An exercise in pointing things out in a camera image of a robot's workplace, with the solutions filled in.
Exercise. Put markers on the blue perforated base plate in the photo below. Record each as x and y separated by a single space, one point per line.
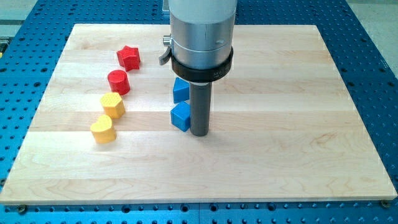
33 53

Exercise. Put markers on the yellow heart block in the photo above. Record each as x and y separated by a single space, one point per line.
103 129

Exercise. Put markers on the red cylinder block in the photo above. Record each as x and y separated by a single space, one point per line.
118 82

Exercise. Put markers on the yellow hexagon block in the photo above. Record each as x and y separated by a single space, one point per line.
113 105

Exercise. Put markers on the red star block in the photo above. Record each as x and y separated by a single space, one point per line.
129 58

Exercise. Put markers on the wooden board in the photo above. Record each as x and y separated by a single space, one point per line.
283 127

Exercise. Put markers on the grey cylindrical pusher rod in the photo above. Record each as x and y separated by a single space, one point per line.
200 103

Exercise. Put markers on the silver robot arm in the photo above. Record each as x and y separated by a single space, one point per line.
200 40

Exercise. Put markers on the blue upper block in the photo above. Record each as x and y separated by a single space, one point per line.
180 90

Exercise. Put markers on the blue lower cube block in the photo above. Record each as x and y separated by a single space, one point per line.
180 116

